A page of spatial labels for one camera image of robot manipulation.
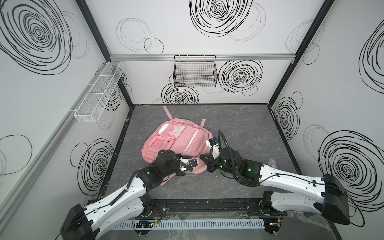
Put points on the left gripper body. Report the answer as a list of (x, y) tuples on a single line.
[(186, 157)]

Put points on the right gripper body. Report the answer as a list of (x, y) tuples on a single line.
[(208, 160)]

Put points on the pink student backpack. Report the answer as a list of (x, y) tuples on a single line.
[(180, 136)]

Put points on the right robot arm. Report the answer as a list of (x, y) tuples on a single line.
[(322, 196)]

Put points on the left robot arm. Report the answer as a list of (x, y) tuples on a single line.
[(130, 201)]

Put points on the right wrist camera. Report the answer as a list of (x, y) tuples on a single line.
[(213, 143)]

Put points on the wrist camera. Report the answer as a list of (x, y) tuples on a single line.
[(192, 162), (213, 143)]

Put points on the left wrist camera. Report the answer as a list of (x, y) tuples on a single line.
[(192, 162)]

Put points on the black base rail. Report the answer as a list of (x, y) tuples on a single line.
[(210, 206)]

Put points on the white slotted cable duct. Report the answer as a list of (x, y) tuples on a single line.
[(214, 224)]

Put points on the clear acrylic wall shelf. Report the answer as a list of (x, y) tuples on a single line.
[(98, 96)]

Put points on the black wire basket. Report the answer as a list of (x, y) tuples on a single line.
[(195, 73)]

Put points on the aluminium wall rail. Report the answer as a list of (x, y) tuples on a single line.
[(204, 57)]

